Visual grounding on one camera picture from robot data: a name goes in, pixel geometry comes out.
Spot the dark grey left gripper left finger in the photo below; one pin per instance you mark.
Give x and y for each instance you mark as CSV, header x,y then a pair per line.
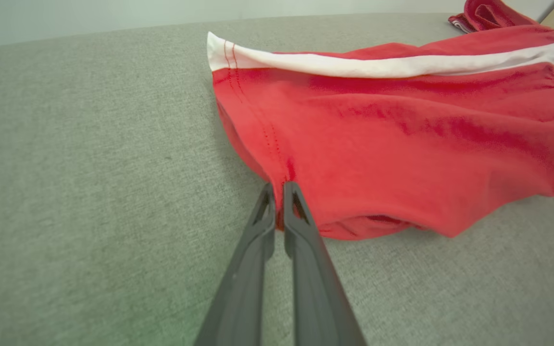
x,y
243,298

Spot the red white jersey shirt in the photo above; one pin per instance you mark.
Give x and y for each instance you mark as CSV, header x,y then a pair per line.
x,y
493,14

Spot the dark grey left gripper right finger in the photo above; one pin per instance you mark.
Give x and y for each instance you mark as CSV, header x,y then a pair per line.
x,y
315,298

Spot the red white jersey shorts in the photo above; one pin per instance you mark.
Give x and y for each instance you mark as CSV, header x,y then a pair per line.
x,y
402,144

